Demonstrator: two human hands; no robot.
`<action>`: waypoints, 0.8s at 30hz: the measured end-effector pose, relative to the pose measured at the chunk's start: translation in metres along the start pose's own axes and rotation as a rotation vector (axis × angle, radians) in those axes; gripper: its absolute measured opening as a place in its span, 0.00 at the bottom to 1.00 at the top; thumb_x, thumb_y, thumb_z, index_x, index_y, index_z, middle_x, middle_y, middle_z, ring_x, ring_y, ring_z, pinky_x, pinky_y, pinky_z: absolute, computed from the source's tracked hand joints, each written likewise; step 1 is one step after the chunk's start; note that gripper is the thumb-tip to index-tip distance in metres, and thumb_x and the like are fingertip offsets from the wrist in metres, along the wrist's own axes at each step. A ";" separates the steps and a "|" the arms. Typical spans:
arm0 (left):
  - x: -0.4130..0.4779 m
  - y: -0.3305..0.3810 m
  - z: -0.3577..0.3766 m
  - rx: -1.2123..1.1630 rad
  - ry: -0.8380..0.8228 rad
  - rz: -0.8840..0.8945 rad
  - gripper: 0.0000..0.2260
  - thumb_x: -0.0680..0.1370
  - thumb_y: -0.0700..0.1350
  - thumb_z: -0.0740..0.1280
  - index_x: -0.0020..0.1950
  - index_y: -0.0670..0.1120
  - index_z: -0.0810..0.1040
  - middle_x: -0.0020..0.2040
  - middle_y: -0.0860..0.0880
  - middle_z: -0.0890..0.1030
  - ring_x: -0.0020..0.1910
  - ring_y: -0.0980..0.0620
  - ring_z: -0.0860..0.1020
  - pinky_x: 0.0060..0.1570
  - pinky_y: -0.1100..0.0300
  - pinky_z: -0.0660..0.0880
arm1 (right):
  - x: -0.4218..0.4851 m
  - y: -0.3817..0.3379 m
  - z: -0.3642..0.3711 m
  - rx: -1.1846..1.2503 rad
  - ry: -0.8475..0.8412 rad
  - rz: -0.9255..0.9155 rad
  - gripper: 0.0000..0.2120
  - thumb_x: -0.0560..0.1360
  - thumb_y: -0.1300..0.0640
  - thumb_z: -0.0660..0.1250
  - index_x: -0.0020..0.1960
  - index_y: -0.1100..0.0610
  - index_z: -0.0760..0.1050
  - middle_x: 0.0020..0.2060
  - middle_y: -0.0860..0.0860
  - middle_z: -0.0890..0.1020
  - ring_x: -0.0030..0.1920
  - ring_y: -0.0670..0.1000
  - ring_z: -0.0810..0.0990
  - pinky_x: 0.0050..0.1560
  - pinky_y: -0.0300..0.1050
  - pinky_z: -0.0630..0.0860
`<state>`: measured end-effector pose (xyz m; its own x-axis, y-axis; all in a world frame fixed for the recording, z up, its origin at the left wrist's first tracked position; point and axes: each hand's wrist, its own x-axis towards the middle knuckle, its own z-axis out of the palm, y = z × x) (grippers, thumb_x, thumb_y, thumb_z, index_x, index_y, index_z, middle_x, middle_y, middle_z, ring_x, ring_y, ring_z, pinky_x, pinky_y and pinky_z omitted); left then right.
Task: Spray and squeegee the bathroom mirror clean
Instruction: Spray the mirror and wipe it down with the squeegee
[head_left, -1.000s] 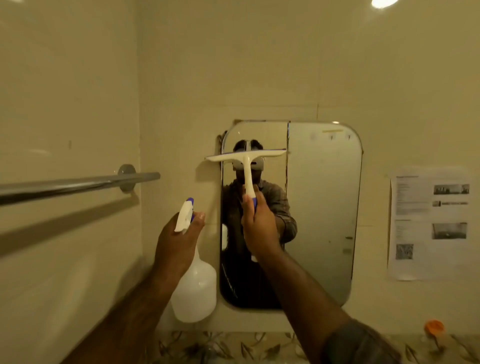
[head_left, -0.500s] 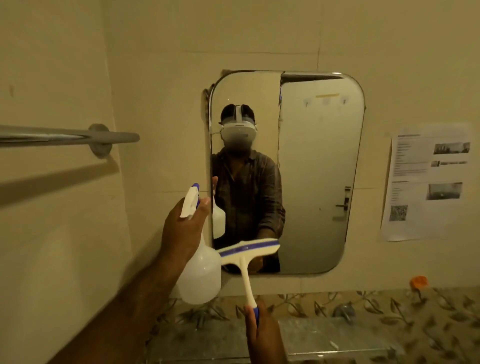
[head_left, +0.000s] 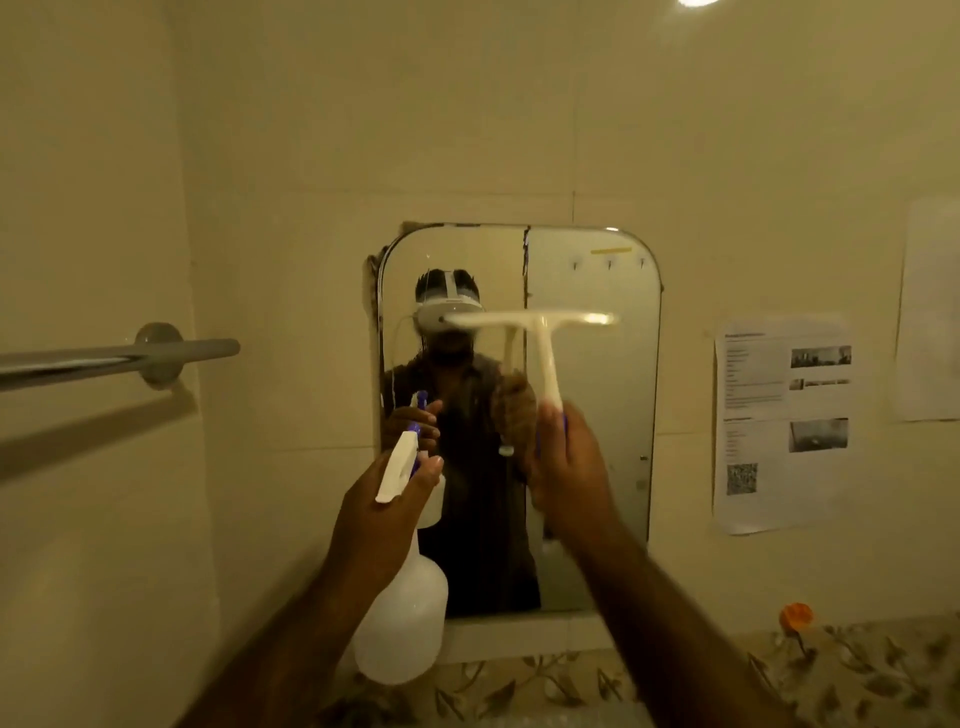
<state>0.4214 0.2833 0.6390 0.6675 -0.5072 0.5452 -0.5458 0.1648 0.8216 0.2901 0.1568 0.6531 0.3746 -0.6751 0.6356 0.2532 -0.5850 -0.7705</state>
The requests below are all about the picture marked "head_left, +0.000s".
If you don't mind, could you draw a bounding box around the person's right forearm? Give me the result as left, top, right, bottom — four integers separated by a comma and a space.
558, 517, 807, 728

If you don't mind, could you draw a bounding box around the person's right hand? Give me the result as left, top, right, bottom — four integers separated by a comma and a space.
526, 399, 618, 543

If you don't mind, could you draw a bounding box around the person's left forearm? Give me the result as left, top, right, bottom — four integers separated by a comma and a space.
176, 558, 395, 728

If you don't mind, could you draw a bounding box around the wall mirror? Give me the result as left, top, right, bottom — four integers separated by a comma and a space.
366, 222, 664, 621

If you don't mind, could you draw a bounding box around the person's left hand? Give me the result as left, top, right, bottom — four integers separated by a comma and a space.
327, 453, 445, 594

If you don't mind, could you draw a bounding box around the white squeegee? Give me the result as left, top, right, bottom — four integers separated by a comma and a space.
442, 309, 621, 436

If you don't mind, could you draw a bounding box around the printed paper notice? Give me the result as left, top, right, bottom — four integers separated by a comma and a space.
712, 315, 856, 537

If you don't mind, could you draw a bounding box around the metal towel bar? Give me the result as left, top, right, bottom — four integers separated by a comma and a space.
0, 322, 242, 394

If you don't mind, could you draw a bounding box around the white spray bottle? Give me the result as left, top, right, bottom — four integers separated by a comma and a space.
352, 421, 450, 687

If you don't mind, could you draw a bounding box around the blank white paper sheet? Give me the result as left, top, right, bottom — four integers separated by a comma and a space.
894, 196, 960, 423

